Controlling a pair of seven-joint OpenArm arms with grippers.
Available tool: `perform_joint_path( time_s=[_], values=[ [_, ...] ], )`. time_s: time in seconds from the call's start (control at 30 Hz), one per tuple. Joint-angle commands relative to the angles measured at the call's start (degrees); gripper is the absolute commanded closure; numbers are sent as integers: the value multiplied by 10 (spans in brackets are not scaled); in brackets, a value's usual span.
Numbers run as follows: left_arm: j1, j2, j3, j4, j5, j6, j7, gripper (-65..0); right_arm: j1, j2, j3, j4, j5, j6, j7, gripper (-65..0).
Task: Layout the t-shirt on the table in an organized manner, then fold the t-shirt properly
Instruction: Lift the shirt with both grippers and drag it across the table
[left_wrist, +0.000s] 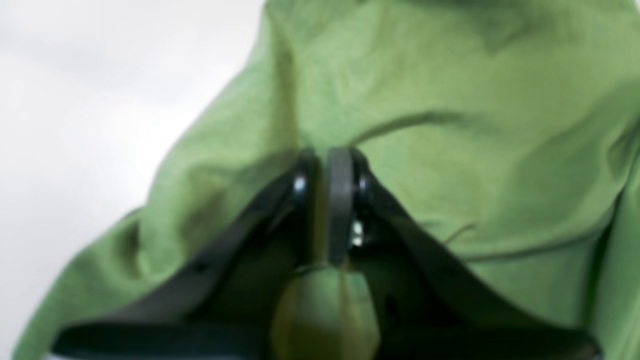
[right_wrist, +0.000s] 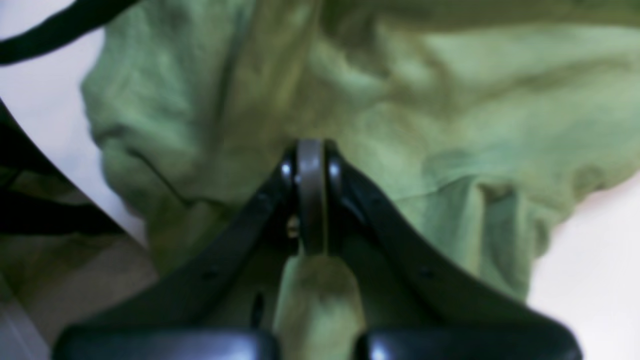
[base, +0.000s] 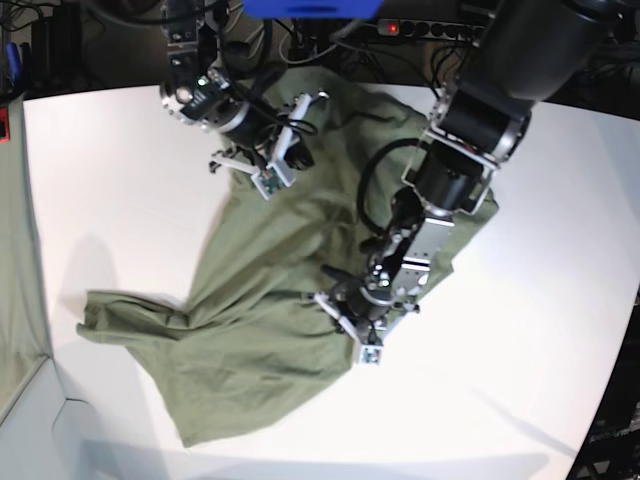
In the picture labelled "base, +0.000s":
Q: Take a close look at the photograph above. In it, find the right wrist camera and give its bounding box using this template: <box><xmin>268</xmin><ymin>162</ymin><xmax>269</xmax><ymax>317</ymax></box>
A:
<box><xmin>250</xmin><ymin>164</ymin><xmax>295</xmax><ymax>201</ymax></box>

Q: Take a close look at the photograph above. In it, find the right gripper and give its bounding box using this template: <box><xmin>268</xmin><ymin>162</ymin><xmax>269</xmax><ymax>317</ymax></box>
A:
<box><xmin>209</xmin><ymin>90</ymin><xmax>329</xmax><ymax>179</ymax></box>

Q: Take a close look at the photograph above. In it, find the blue box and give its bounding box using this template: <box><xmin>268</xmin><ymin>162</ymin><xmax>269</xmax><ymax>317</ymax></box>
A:
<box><xmin>243</xmin><ymin>0</ymin><xmax>383</xmax><ymax>19</ymax></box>

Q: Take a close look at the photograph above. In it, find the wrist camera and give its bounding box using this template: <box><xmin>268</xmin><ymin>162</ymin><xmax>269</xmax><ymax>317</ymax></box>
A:
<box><xmin>250</xmin><ymin>164</ymin><xmax>295</xmax><ymax>201</ymax></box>
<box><xmin>355</xmin><ymin>345</ymin><xmax>384</xmax><ymax>366</ymax></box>

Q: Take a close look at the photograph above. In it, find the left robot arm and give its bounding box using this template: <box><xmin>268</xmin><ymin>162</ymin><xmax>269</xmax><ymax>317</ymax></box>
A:
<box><xmin>314</xmin><ymin>1</ymin><xmax>629</xmax><ymax>364</ymax></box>

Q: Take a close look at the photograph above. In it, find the grey cloth at left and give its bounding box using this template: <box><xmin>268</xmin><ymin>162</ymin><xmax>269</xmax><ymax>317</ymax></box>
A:
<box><xmin>1</xmin><ymin>99</ymin><xmax>52</xmax><ymax>418</ymax></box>

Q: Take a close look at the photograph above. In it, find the blue handled tool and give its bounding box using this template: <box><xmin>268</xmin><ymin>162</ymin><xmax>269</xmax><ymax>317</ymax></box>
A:
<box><xmin>5</xmin><ymin>42</ymin><xmax>23</xmax><ymax>85</ymax></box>

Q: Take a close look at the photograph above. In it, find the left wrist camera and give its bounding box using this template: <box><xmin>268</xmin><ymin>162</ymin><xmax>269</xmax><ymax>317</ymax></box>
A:
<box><xmin>355</xmin><ymin>345</ymin><xmax>384</xmax><ymax>366</ymax></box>

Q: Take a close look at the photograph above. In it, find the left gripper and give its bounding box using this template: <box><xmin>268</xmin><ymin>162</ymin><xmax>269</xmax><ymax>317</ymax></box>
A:
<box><xmin>303</xmin><ymin>279</ymin><xmax>420</xmax><ymax>350</ymax></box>

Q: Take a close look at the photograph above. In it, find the black power strip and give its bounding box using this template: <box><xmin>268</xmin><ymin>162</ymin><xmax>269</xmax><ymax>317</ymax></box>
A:
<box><xmin>373</xmin><ymin>19</ymin><xmax>484</xmax><ymax>41</ymax></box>

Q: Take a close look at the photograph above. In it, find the red clamp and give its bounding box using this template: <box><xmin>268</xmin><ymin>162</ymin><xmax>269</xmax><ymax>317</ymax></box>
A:
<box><xmin>0</xmin><ymin>107</ymin><xmax>10</xmax><ymax>144</ymax></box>

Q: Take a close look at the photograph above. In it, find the green t-shirt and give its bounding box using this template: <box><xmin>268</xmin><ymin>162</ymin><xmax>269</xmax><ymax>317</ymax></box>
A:
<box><xmin>75</xmin><ymin>67</ymin><xmax>500</xmax><ymax>449</ymax></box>

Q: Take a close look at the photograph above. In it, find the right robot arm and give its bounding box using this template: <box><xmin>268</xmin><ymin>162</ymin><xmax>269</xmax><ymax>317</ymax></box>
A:
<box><xmin>161</xmin><ymin>1</ymin><xmax>328</xmax><ymax>191</ymax></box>

